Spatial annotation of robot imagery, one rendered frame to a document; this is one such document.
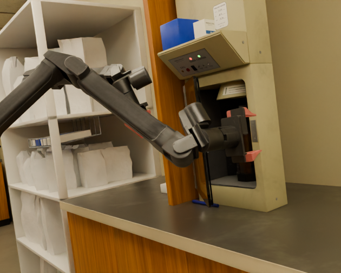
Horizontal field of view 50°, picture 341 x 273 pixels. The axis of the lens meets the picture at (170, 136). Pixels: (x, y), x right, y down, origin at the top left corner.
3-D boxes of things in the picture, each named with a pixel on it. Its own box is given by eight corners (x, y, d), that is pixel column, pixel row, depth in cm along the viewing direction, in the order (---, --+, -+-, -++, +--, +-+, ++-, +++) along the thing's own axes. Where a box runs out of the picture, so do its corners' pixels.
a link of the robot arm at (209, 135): (197, 157, 89) (209, 144, 85) (185, 134, 92) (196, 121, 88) (218, 154, 93) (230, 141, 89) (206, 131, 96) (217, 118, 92)
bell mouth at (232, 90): (238, 98, 144) (237, 84, 143) (276, 92, 130) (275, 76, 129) (206, 101, 133) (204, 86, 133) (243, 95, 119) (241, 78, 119)
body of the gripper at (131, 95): (137, 116, 130) (128, 97, 130) (149, 106, 121) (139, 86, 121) (122, 122, 126) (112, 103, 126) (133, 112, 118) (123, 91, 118)
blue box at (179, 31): (184, 51, 136) (181, 27, 136) (202, 45, 128) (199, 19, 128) (162, 51, 130) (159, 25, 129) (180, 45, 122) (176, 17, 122)
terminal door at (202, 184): (198, 189, 140) (185, 84, 138) (211, 208, 109) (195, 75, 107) (196, 189, 140) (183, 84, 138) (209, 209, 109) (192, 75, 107)
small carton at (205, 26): (205, 42, 123) (203, 24, 123) (216, 38, 119) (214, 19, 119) (195, 41, 120) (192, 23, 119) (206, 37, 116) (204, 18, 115)
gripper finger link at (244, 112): (263, 105, 98) (238, 107, 93) (267, 131, 98) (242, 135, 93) (244, 109, 104) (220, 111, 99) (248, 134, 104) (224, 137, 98)
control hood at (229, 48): (184, 79, 139) (181, 53, 139) (250, 63, 113) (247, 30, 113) (159, 80, 132) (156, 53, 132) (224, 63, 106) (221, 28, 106)
